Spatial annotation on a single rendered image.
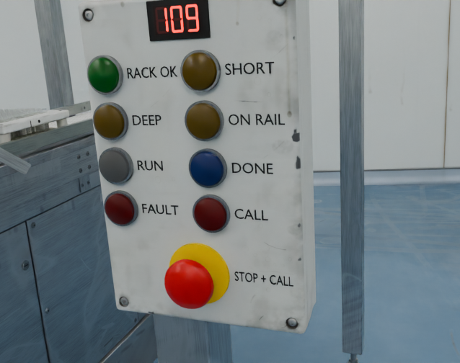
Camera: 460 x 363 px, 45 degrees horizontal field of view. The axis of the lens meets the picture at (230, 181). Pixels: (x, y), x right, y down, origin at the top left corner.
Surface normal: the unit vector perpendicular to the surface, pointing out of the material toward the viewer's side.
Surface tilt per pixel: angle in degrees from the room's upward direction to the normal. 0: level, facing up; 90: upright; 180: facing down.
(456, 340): 0
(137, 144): 90
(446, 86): 90
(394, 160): 90
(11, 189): 90
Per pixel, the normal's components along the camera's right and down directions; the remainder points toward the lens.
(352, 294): -0.35, 0.26
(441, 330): -0.07, -0.96
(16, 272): 0.94, 0.04
